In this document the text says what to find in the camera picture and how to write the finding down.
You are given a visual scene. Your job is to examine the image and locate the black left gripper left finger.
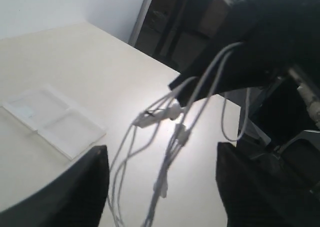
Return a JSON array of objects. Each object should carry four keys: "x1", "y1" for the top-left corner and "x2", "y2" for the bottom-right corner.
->
[{"x1": 0, "y1": 145, "x2": 110, "y2": 227}]

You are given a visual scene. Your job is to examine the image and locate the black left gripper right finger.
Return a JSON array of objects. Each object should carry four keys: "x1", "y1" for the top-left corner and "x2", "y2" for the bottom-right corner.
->
[{"x1": 215, "y1": 142, "x2": 320, "y2": 227}]

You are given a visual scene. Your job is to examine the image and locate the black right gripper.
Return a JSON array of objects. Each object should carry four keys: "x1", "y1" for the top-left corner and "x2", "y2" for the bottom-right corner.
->
[{"x1": 168, "y1": 0, "x2": 320, "y2": 106}]

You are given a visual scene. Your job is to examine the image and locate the white wired earphones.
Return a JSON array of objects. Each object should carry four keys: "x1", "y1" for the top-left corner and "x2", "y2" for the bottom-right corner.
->
[{"x1": 105, "y1": 41, "x2": 251, "y2": 227}]

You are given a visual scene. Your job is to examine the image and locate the dark background shelving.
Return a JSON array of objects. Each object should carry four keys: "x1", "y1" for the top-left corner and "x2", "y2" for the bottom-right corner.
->
[{"x1": 128, "y1": 0, "x2": 236, "y2": 72}]

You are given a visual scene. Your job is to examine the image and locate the clear plastic open case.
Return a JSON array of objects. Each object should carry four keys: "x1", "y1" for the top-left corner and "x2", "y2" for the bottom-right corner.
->
[{"x1": 0, "y1": 85, "x2": 106, "y2": 160}]

